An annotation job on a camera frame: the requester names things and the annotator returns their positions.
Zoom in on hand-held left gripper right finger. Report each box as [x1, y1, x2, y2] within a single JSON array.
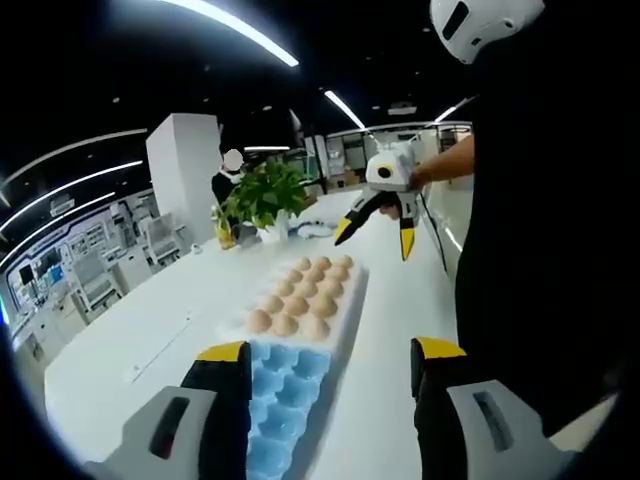
[[409, 336, 582, 480]]

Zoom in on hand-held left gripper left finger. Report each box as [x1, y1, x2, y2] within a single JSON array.
[[83, 340, 254, 480]]

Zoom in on group of brown eggs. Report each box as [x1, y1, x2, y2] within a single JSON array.
[[246, 254, 356, 341]]

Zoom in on blue egg tray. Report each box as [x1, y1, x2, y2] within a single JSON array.
[[215, 256, 372, 480]]

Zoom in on person's right hand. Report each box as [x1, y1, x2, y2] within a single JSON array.
[[378, 166, 435, 220]]

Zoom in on short ceiling light strip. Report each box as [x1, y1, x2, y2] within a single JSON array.
[[323, 89, 367, 130]]

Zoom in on green potted plant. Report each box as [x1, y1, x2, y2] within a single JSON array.
[[221, 158, 312, 245]]

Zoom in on small grey object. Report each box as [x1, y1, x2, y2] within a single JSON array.
[[231, 222, 259, 249]]

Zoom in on white table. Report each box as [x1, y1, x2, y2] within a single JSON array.
[[42, 191, 469, 480]]

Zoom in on yellow bottle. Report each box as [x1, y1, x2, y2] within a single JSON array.
[[213, 203, 236, 250]]

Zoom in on person in black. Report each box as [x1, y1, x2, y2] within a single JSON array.
[[453, 0, 640, 439]]

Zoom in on white chair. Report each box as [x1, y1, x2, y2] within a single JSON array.
[[73, 248, 125, 312], [143, 213, 182, 269]]

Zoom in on white worn chest device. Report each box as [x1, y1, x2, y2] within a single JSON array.
[[430, 0, 547, 67]]

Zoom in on white square column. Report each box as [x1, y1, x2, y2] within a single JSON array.
[[145, 112, 224, 242]]

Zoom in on long ceiling light strip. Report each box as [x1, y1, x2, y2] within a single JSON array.
[[167, 0, 300, 68]]

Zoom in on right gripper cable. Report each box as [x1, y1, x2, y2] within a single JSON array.
[[416, 191, 452, 274]]

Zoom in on white and blue ring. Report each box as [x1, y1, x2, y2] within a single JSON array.
[[291, 218, 337, 239]]

